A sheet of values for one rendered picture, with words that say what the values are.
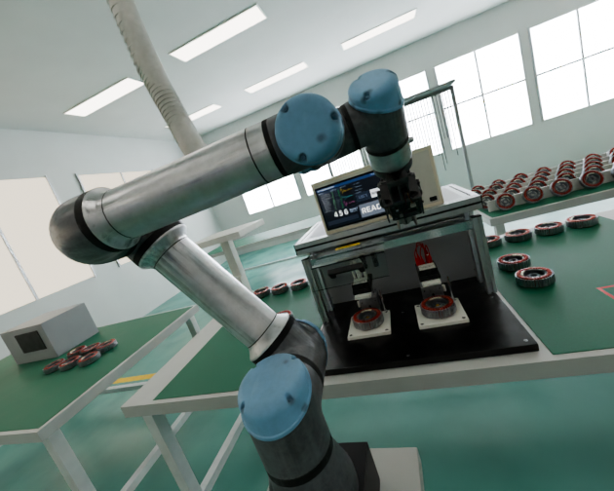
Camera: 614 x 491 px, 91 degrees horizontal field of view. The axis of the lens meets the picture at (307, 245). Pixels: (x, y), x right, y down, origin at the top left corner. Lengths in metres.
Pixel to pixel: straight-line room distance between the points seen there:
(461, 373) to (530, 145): 7.22
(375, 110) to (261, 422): 0.47
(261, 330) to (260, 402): 0.15
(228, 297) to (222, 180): 0.26
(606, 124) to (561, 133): 0.73
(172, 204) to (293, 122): 0.19
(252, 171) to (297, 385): 0.31
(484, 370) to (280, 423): 0.61
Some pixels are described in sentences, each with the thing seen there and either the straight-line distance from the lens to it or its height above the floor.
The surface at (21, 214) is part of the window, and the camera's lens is 5.59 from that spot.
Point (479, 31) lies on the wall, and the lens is 7.93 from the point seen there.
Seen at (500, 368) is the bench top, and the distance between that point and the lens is 0.96.
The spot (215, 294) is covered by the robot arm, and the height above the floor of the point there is 1.19.
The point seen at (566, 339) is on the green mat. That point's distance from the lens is 1.05.
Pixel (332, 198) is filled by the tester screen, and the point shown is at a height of 1.25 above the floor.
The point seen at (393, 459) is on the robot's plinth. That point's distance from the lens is 0.78.
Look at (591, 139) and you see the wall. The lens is 8.40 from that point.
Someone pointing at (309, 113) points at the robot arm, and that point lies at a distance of 0.35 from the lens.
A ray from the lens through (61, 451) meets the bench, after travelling 1.86.
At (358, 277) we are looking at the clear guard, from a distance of 0.92.
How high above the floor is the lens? 1.33
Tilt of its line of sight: 11 degrees down
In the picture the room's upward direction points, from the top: 19 degrees counter-clockwise
